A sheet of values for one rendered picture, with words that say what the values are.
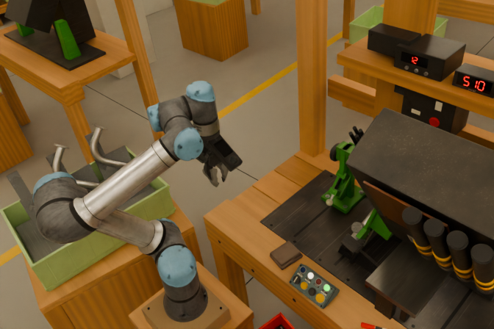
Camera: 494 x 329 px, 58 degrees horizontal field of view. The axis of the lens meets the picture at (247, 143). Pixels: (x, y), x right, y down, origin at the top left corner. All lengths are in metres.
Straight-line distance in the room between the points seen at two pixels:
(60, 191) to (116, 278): 0.81
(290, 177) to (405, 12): 0.90
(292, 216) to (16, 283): 2.00
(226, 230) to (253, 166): 1.68
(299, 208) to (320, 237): 0.17
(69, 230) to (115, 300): 0.96
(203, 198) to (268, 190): 1.33
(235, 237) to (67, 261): 0.67
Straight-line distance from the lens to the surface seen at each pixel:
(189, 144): 1.10
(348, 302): 1.61
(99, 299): 2.07
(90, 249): 1.96
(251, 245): 1.75
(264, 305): 2.66
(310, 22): 1.78
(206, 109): 1.24
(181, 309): 1.55
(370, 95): 1.85
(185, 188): 3.37
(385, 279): 1.39
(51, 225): 1.22
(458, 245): 0.96
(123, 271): 2.00
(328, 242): 1.75
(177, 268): 1.43
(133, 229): 1.44
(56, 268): 1.95
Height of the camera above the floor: 2.26
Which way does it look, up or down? 38 degrees down
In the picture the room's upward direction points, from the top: 7 degrees counter-clockwise
